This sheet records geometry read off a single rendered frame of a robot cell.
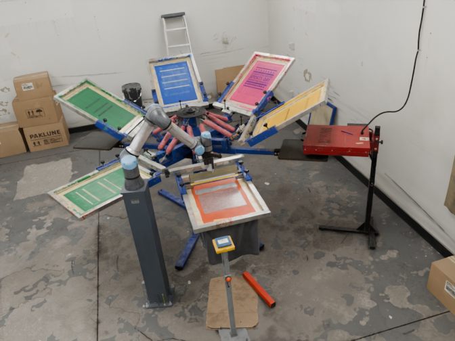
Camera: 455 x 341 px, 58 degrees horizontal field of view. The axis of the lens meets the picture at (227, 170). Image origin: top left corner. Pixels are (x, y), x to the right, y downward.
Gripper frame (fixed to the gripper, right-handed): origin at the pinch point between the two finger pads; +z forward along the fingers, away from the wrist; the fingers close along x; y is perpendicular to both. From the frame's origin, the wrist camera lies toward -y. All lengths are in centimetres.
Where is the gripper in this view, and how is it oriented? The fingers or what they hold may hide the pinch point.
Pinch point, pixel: (212, 170)
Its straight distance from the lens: 344.8
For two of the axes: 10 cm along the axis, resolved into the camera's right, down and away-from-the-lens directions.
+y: -9.6, 2.0, -1.8
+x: 2.6, 4.6, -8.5
